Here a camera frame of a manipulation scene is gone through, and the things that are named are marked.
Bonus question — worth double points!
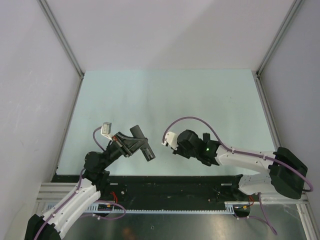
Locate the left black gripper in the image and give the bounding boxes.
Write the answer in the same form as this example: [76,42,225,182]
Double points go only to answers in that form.
[101,131,148,169]

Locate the black remote control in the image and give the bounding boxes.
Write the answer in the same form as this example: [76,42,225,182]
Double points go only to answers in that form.
[130,125,156,162]

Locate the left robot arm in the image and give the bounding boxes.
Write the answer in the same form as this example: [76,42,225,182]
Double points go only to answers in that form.
[24,125,155,240]

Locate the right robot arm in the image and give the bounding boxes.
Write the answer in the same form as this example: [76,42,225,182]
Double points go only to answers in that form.
[163,130,308,201]

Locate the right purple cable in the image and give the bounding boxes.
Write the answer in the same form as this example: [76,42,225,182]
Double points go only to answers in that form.
[162,116,315,236]

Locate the purple cable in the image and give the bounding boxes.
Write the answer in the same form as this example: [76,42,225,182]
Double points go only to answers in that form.
[162,116,315,236]
[34,124,127,240]

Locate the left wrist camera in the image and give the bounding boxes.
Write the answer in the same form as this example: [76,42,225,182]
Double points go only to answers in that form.
[100,122,113,140]

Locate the grey cable duct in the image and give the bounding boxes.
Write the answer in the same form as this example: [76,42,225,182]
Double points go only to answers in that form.
[84,201,237,215]

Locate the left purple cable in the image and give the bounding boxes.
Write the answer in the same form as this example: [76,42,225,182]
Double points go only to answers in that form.
[34,124,127,240]

